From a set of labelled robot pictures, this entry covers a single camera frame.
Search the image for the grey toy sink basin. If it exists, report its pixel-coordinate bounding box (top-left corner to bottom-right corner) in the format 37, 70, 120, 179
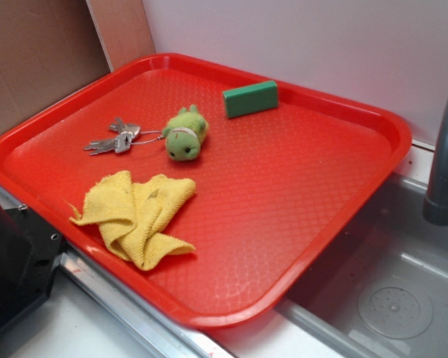
277, 175, 448, 357

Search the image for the brown cardboard panel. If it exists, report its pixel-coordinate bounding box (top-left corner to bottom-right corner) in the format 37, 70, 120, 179
0, 1, 155, 136

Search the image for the red plastic tray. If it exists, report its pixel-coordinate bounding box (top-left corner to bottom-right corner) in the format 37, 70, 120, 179
0, 54, 411, 329

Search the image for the round sink drain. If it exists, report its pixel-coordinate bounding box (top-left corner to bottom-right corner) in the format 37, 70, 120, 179
358, 280, 433, 339

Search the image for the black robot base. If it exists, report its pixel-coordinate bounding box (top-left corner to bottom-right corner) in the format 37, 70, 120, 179
0, 205, 64, 335

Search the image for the yellow cloth rag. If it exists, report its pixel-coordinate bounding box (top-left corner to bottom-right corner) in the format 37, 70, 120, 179
69, 171, 196, 271

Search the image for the green rectangular block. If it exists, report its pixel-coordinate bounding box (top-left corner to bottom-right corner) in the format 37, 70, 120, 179
223, 81, 279, 119

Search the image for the silver key bunch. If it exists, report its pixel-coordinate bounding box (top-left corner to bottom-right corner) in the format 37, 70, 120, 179
84, 118, 141, 155

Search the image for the green plush frog keychain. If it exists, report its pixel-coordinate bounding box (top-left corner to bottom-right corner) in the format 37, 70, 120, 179
162, 104, 209, 162

